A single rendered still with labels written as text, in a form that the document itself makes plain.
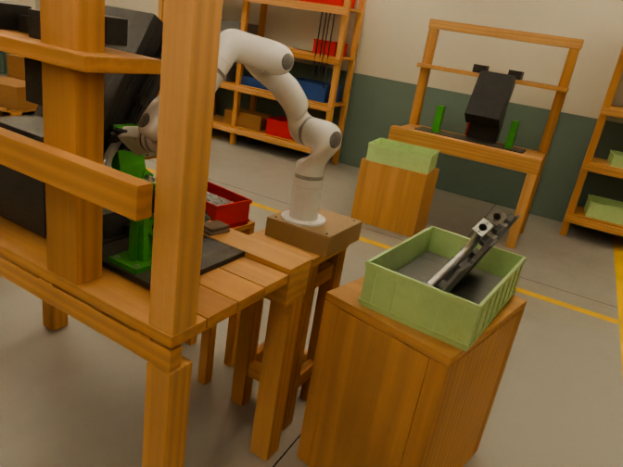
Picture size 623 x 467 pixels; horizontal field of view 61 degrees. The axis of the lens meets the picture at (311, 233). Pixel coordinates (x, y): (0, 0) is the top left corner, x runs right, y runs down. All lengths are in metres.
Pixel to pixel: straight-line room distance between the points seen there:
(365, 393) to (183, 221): 1.02
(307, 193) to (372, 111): 5.32
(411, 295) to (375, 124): 5.70
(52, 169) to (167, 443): 0.83
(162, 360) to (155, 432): 0.25
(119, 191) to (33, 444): 1.39
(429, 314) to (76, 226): 1.12
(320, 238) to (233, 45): 0.79
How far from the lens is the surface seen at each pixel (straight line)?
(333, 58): 6.93
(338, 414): 2.15
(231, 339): 2.78
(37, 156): 1.61
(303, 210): 2.16
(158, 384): 1.57
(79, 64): 1.44
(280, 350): 2.06
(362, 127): 7.47
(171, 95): 1.27
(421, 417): 1.92
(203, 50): 1.25
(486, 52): 7.01
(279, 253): 1.95
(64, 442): 2.49
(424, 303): 1.81
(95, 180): 1.43
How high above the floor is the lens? 1.67
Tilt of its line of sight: 21 degrees down
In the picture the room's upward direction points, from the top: 9 degrees clockwise
